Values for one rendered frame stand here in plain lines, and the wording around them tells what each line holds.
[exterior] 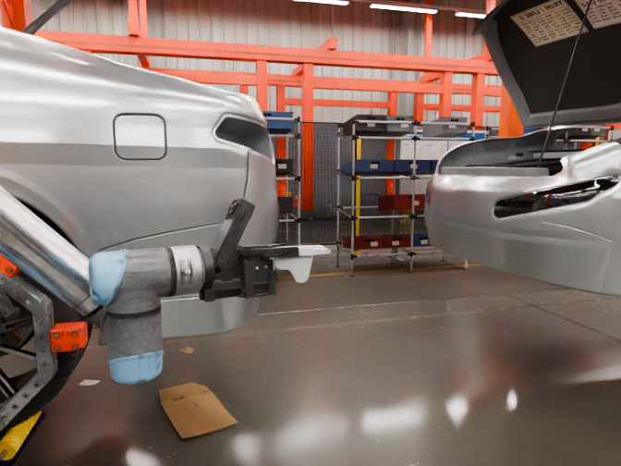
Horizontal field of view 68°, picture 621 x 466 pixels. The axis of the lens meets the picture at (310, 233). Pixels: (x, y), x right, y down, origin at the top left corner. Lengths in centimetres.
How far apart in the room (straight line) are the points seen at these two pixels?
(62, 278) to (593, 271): 234
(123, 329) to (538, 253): 224
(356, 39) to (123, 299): 1136
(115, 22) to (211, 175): 965
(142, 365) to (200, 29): 1062
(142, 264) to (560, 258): 223
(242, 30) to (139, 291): 1068
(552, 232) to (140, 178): 194
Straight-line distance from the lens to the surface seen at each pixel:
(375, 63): 829
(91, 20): 1129
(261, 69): 774
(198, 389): 307
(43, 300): 161
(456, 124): 623
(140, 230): 171
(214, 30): 1119
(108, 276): 68
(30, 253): 80
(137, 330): 71
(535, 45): 381
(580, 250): 260
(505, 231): 271
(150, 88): 173
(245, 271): 73
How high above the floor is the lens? 137
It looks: 8 degrees down
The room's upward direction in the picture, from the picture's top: straight up
